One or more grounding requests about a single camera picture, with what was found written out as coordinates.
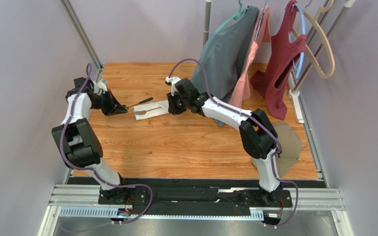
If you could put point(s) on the teal hanger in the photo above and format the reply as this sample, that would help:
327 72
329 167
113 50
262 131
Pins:
241 12

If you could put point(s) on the grey-blue hanging shirt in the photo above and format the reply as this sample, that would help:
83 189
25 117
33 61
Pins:
223 57

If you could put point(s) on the tan baseball cap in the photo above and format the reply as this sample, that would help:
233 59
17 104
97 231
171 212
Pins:
292 146

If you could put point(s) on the gold utensil dark handle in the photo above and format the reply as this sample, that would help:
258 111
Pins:
140 113

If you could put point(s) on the beige wooden hanger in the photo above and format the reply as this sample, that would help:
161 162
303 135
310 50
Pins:
313 20

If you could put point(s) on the dark red tank top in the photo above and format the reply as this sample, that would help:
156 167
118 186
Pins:
272 83

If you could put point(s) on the aluminium frame post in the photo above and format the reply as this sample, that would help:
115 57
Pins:
74 19

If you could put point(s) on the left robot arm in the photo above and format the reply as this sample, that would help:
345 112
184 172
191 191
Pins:
77 142

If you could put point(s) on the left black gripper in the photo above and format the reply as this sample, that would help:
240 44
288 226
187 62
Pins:
114 107

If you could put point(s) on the gold fork green handle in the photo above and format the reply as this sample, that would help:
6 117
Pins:
139 103

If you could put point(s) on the salmon pink hanging shirt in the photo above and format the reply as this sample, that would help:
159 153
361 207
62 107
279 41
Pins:
260 34

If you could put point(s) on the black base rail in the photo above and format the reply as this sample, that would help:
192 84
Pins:
184 197

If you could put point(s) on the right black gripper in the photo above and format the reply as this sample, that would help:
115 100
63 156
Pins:
174 103

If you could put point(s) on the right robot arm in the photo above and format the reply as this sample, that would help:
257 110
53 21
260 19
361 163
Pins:
258 136

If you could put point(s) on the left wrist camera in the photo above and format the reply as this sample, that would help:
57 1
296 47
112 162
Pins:
100 87

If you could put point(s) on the white cloth napkin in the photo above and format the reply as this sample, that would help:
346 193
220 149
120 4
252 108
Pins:
156 109

